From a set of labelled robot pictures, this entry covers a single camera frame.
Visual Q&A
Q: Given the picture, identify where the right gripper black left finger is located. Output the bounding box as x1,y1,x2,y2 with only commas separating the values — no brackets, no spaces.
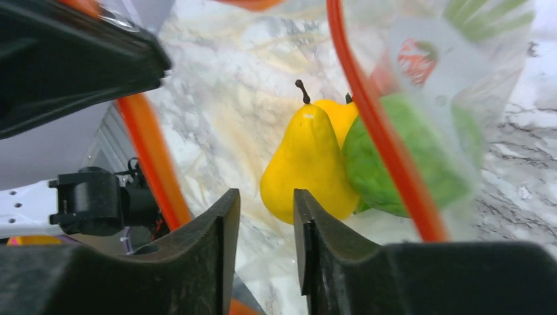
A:
1,188,240,314

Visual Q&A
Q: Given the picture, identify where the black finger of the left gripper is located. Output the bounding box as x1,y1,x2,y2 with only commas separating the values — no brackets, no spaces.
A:
1,1,171,138

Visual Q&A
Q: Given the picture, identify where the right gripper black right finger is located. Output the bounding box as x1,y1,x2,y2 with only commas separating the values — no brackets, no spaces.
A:
294,189,556,314

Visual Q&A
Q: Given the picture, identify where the yellow toy lemon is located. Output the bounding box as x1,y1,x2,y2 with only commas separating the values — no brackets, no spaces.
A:
259,79,361,224

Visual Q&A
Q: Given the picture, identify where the clear zip top bag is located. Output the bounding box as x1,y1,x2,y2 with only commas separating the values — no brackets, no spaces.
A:
115,1,556,314

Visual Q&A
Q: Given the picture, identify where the yellow toy bell pepper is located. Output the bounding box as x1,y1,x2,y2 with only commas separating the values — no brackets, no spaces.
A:
314,93,359,148

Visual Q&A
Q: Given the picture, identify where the green toy lime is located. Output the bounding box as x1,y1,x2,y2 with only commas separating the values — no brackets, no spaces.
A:
342,93,483,218

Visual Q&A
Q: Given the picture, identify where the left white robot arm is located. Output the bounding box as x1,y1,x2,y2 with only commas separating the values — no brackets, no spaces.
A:
1,1,171,238

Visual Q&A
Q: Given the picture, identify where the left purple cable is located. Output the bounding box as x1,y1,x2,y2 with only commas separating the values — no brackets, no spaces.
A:
120,226,136,255

